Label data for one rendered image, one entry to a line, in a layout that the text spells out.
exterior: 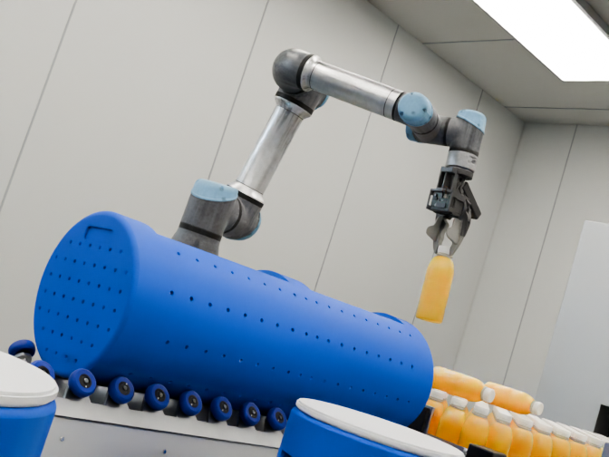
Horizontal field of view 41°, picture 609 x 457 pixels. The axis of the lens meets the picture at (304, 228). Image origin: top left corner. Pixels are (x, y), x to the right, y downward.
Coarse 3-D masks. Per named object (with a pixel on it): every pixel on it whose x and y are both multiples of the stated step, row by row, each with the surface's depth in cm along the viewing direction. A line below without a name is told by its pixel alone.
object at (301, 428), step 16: (304, 416) 123; (288, 432) 126; (304, 432) 122; (320, 432) 119; (336, 432) 118; (288, 448) 124; (304, 448) 120; (320, 448) 119; (336, 448) 117; (352, 448) 116; (368, 448) 116; (384, 448) 116
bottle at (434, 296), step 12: (432, 264) 202; (444, 264) 200; (432, 276) 200; (444, 276) 200; (432, 288) 200; (444, 288) 200; (420, 300) 201; (432, 300) 199; (444, 300) 200; (420, 312) 200; (432, 312) 199; (444, 312) 201
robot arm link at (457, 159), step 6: (450, 156) 203; (456, 156) 202; (462, 156) 202; (468, 156) 202; (474, 156) 202; (450, 162) 203; (456, 162) 202; (462, 162) 201; (468, 162) 202; (474, 162) 202; (462, 168) 202; (468, 168) 202; (474, 168) 203
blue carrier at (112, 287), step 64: (64, 256) 142; (128, 256) 130; (192, 256) 140; (64, 320) 136; (128, 320) 126; (192, 320) 135; (256, 320) 146; (320, 320) 160; (384, 320) 182; (192, 384) 142; (256, 384) 150; (320, 384) 161; (384, 384) 174
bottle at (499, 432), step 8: (496, 424) 210; (504, 424) 209; (488, 432) 210; (496, 432) 208; (504, 432) 208; (488, 440) 209; (496, 440) 208; (504, 440) 207; (496, 448) 207; (504, 448) 207
